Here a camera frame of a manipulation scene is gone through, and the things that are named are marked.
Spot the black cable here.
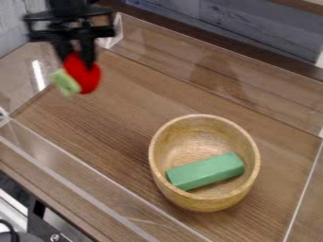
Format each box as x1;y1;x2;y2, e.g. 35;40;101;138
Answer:
0;218;20;242

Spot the red plush tomato green stem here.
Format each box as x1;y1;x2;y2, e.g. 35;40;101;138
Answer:
51;52;101;96

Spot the wooden bowl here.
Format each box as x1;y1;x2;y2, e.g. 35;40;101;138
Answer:
149;114;262;213

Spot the clear acrylic corner bracket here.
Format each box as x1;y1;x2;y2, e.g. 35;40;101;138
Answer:
96;12;124;49

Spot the green rectangular block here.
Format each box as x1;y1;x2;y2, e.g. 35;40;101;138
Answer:
165;151;244;191

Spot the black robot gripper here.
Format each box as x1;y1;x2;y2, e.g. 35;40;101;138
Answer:
23;0;113;70

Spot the black metal table frame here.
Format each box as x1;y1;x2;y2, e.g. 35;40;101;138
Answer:
27;199;93;242

